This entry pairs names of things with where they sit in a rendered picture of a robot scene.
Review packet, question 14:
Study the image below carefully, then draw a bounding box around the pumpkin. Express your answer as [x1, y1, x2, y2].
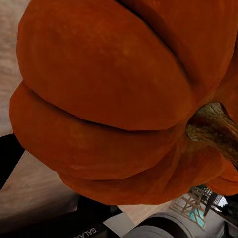
[206, 159, 238, 196]
[9, 0, 238, 206]

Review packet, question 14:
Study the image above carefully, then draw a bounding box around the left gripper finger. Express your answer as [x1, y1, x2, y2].
[0, 133, 25, 190]

